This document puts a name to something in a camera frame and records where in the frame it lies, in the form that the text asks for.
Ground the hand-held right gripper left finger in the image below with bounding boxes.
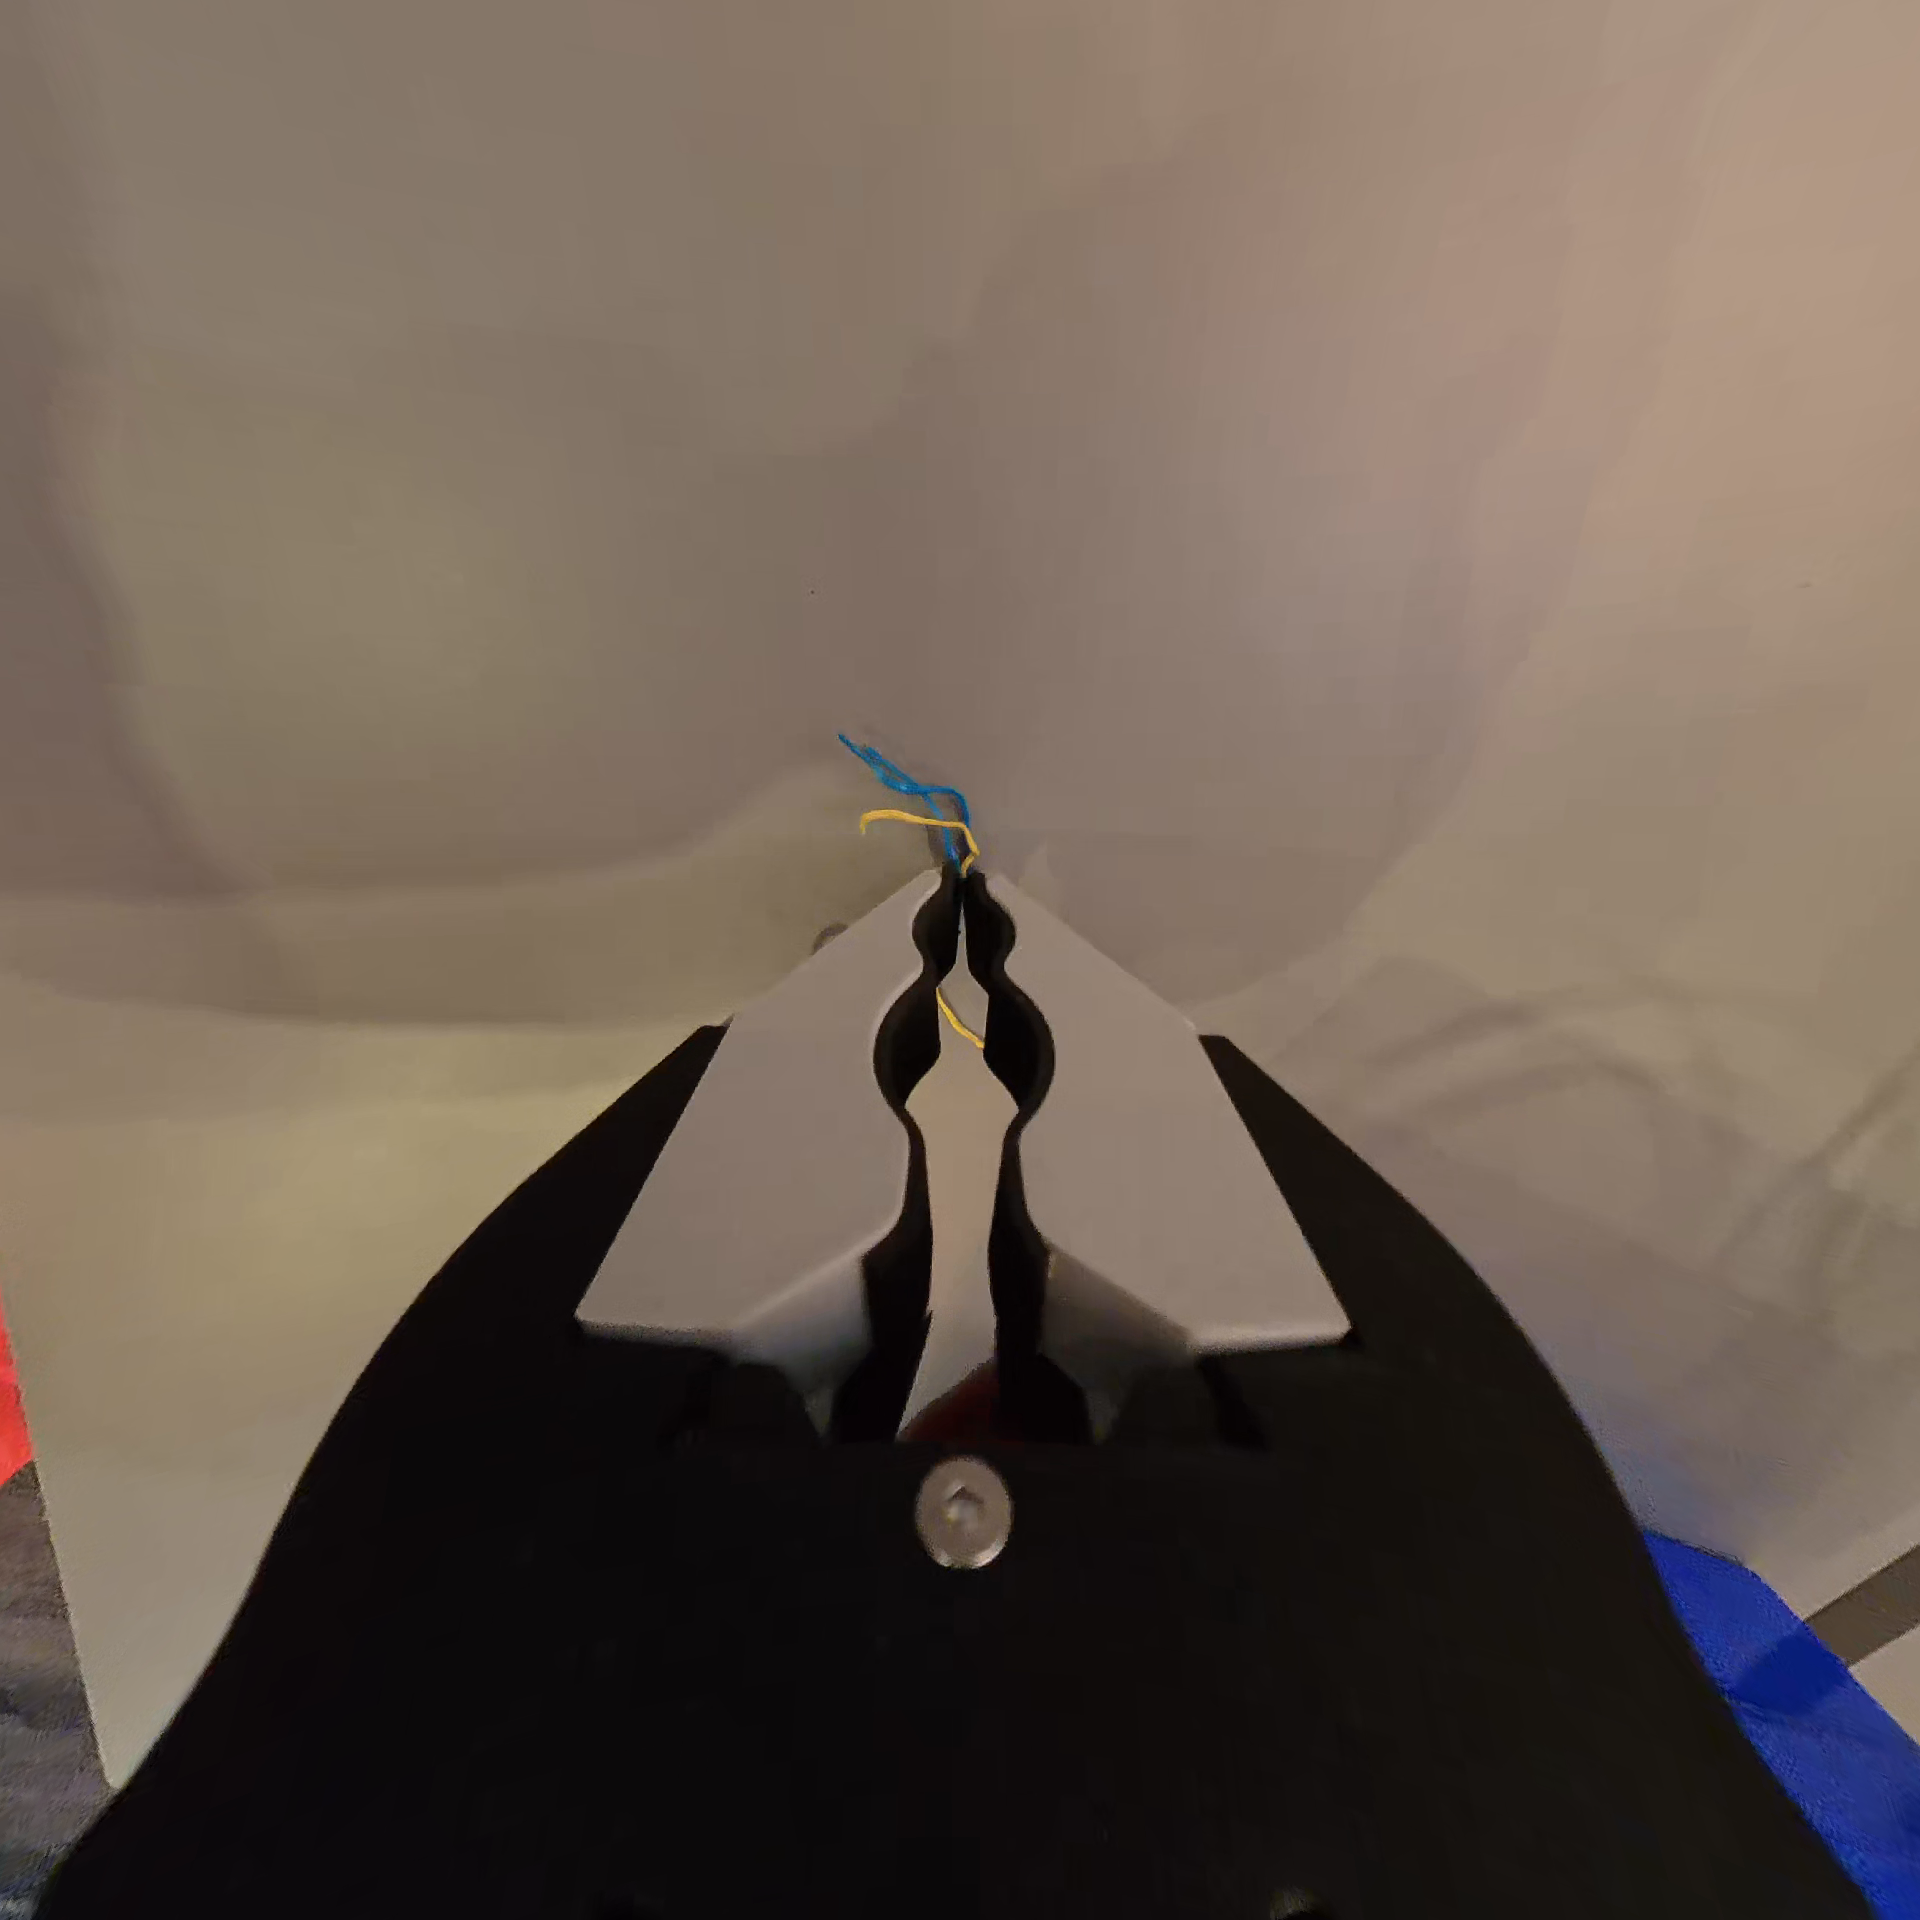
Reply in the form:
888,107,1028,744
573,866,963,1446

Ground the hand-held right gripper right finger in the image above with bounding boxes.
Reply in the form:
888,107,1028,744
963,872,1354,1443

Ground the blue twist tie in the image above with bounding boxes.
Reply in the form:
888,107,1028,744
834,730,976,875

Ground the blue plastic bin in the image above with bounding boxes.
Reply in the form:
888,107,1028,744
1640,1527,1920,1920

